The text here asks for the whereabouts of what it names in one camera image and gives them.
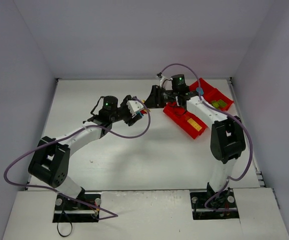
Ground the large blue lego brick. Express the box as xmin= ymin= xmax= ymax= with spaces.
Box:
xmin=196 ymin=87 xmax=204 ymax=96

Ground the long yellow lego plate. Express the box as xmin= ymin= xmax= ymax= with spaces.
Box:
xmin=187 ymin=118 xmax=202 ymax=132

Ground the green lego brick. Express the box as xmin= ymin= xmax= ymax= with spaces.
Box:
xmin=216 ymin=99 xmax=227 ymax=108
xmin=210 ymin=100 xmax=219 ymax=108

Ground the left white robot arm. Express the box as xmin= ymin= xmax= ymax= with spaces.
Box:
xmin=28 ymin=95 xmax=144 ymax=201

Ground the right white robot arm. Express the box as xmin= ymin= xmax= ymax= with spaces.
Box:
xmin=144 ymin=73 xmax=246 ymax=193

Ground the red divided container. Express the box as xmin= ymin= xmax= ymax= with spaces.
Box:
xmin=163 ymin=78 xmax=234 ymax=139

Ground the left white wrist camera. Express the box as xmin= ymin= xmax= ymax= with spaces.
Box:
xmin=126 ymin=100 xmax=144 ymax=116

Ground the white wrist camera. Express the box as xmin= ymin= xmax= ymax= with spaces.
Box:
xmin=156 ymin=72 xmax=170 ymax=88
xmin=126 ymin=100 xmax=144 ymax=116

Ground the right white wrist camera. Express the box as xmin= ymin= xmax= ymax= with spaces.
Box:
xmin=156 ymin=72 xmax=170 ymax=88

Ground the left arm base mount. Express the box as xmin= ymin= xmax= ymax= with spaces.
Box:
xmin=52 ymin=194 xmax=101 ymax=223

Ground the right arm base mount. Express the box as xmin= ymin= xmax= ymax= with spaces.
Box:
xmin=190 ymin=189 xmax=240 ymax=221

